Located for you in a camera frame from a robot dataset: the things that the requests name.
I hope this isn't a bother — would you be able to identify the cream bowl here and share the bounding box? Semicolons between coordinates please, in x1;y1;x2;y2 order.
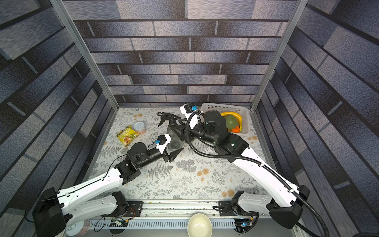
187;213;213;237

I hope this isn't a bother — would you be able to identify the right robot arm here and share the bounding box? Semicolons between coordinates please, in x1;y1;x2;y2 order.
160;106;310;229

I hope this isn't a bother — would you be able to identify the grey spray bottle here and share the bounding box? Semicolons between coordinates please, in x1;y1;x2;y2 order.
167;125;184;151

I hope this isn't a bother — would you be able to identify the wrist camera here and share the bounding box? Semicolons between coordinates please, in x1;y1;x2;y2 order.
180;102;202;129
155;134;171;155

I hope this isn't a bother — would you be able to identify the black spray nozzle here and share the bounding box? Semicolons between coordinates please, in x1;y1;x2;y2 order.
157;112;181;127

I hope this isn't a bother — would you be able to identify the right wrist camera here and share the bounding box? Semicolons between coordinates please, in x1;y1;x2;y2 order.
180;102;202;129

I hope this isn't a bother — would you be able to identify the pink tin can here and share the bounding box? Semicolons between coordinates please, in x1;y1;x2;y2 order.
133;121;147;134

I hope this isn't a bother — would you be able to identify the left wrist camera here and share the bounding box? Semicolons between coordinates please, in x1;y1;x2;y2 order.
155;134;171;155

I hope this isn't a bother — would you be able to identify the green mango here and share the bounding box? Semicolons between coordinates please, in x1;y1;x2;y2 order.
225;115;239;130

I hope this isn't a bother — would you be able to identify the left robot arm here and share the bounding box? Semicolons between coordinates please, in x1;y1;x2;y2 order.
32;142;183;237

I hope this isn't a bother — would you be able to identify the white plastic basket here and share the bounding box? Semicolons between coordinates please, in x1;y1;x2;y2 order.
201;103;252;134

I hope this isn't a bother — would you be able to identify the black corrugated cable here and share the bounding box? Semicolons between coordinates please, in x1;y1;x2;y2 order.
185;111;330;237

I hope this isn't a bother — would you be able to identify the yellow snack packet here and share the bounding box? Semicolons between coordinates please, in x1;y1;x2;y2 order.
116;125;140;147

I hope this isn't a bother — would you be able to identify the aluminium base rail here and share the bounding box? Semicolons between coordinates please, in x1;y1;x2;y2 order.
59;199;297;220

